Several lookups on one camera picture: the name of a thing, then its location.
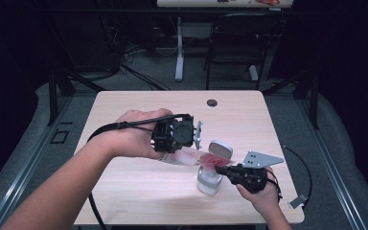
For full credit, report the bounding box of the bundle of floor cables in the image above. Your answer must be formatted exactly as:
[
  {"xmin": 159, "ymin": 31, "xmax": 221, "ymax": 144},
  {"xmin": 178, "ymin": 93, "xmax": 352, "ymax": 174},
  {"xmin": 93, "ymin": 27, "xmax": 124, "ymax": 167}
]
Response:
[{"xmin": 119, "ymin": 44, "xmax": 171, "ymax": 91}]

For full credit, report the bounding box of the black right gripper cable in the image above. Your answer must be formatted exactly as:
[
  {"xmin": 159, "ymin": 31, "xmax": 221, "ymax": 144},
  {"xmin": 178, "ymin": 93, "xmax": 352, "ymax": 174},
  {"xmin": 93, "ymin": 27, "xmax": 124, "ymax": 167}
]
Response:
[{"xmin": 266, "ymin": 144, "xmax": 313, "ymax": 203}]

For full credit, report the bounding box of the white desk foot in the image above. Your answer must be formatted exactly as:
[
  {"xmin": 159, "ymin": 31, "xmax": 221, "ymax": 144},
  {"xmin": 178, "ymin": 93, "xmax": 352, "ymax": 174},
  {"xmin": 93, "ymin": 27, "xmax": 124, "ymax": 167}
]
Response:
[{"xmin": 248, "ymin": 64, "xmax": 260, "ymax": 81}]

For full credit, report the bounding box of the white desk leg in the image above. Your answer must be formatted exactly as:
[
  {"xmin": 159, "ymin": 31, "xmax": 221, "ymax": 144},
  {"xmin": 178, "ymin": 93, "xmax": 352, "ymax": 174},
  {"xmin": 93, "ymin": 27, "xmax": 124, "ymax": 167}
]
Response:
[{"xmin": 174, "ymin": 16, "xmax": 185, "ymax": 82}]

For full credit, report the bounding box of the aluminium floor rail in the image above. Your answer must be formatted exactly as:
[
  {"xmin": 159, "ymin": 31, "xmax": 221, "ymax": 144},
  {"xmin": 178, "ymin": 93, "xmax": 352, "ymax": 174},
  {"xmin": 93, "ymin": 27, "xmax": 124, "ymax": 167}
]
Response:
[
  {"xmin": 296, "ymin": 99, "xmax": 367, "ymax": 230},
  {"xmin": 0, "ymin": 95, "xmax": 75, "ymax": 230}
]

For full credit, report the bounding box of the person's left hand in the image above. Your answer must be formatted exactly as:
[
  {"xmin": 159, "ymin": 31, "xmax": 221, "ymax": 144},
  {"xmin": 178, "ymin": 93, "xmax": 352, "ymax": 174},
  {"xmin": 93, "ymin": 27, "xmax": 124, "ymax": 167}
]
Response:
[{"xmin": 103, "ymin": 108, "xmax": 175, "ymax": 161}]

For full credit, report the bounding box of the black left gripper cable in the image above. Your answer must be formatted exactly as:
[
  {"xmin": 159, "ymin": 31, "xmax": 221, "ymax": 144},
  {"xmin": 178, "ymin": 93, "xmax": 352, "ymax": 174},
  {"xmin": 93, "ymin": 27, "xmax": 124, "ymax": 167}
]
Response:
[{"xmin": 86, "ymin": 113, "xmax": 194, "ymax": 230}]

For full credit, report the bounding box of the person's right hand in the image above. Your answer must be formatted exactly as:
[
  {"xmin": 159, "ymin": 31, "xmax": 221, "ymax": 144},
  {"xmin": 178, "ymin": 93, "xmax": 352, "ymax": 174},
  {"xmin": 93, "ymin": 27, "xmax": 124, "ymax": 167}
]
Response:
[{"xmin": 236, "ymin": 168, "xmax": 282, "ymax": 214}]

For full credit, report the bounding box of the black folding chair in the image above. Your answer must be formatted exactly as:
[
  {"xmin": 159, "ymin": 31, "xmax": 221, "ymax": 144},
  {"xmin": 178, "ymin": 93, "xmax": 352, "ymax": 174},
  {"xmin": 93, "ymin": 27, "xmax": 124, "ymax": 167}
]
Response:
[{"xmin": 204, "ymin": 12, "xmax": 282, "ymax": 91}]

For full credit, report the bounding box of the grey tape piece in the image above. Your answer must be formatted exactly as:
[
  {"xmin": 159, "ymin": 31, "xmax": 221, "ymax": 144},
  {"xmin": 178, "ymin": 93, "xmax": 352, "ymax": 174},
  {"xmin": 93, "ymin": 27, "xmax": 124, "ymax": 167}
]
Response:
[{"xmin": 288, "ymin": 193, "xmax": 311, "ymax": 210}]

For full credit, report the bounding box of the black metal stand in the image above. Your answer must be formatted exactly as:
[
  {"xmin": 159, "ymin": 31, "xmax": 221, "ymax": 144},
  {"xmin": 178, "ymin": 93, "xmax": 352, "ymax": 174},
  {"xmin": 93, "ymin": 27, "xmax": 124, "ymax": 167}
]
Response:
[
  {"xmin": 263, "ymin": 68, "xmax": 320, "ymax": 130},
  {"xmin": 46, "ymin": 68, "xmax": 106, "ymax": 127}
]

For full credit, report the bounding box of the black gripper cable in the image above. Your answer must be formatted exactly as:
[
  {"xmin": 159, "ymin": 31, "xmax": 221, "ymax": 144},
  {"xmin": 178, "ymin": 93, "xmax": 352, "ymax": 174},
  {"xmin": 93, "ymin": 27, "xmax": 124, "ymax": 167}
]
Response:
[
  {"xmin": 86, "ymin": 113, "xmax": 194, "ymax": 230},
  {"xmin": 266, "ymin": 144, "xmax": 313, "ymax": 203}
]

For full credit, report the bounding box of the white and red spout pouch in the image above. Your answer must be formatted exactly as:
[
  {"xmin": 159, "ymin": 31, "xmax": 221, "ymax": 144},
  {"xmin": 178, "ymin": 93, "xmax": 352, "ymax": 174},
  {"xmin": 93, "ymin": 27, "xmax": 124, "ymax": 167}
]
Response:
[{"xmin": 159, "ymin": 147, "xmax": 236, "ymax": 171}]

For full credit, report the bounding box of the light background desk top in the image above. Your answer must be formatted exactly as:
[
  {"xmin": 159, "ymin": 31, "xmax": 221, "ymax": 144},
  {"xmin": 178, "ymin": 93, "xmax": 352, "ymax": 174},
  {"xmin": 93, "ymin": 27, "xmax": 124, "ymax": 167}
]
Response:
[{"xmin": 156, "ymin": 0, "xmax": 295, "ymax": 9}]

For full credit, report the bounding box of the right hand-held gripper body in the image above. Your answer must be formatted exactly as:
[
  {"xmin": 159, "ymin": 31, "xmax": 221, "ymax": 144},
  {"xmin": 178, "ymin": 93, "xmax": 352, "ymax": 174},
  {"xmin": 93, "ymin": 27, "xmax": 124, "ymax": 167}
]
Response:
[{"xmin": 228, "ymin": 150, "xmax": 285, "ymax": 195}]

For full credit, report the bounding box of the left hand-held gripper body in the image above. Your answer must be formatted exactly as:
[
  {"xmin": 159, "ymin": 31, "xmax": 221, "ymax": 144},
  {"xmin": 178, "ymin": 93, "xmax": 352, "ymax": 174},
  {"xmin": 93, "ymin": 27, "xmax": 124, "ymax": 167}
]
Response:
[{"xmin": 150, "ymin": 113, "xmax": 204, "ymax": 153}]

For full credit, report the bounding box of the white flip-lid container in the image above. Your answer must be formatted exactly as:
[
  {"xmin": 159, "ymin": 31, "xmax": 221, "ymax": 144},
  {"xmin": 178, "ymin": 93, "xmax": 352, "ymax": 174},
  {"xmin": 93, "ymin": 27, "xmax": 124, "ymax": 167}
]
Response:
[{"xmin": 195, "ymin": 139, "xmax": 234, "ymax": 196}]

